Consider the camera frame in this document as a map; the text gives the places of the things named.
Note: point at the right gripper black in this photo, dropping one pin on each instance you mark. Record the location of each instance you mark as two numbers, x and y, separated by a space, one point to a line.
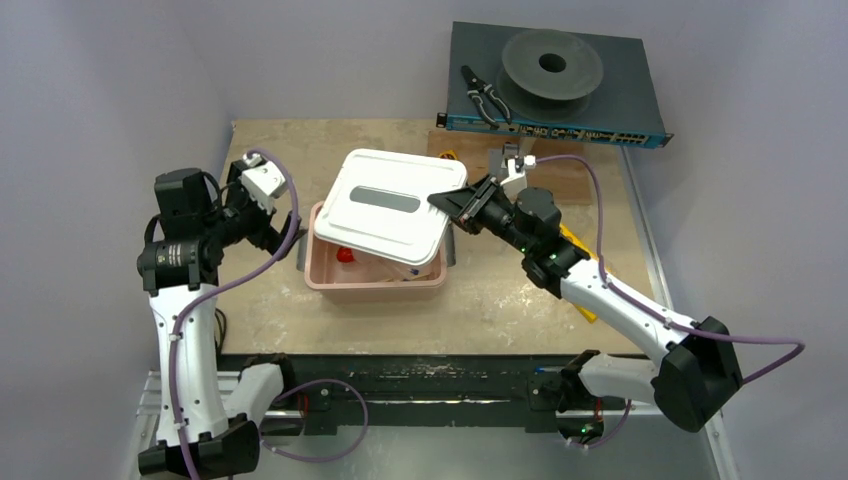
476 206

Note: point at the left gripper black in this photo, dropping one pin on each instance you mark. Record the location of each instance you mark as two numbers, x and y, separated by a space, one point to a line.
266 235

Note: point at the white rectangular tray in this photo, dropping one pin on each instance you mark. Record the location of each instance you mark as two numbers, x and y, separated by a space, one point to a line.
379 205

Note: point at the pink plastic bin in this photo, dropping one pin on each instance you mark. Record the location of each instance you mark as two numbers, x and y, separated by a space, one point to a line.
351 282

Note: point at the white squeeze bottle red cap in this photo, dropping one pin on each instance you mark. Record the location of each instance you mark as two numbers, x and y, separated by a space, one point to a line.
345 255

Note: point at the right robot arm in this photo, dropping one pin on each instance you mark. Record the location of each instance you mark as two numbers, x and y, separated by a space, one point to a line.
689 370

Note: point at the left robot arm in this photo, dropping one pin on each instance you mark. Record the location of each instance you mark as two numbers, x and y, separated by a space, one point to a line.
203 434

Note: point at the wooden board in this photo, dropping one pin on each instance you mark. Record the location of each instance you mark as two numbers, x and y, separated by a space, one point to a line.
567 180

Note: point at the dark grey filament spool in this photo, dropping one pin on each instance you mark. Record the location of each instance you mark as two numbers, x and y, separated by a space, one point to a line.
548 76

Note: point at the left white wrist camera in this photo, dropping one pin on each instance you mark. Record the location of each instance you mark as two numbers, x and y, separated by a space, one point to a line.
263 181

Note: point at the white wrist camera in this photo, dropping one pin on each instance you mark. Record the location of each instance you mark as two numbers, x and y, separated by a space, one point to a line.
516 168
263 181

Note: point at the small camera on metal bracket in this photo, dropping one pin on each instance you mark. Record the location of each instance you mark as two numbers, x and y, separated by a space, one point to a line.
498 158

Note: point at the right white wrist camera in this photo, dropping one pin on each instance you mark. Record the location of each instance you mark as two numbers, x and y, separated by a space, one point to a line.
516 168

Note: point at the black handled pliers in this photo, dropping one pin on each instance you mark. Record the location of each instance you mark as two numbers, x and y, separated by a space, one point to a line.
479 92

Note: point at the dark blue network switch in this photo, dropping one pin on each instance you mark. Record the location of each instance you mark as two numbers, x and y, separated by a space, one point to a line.
623 110

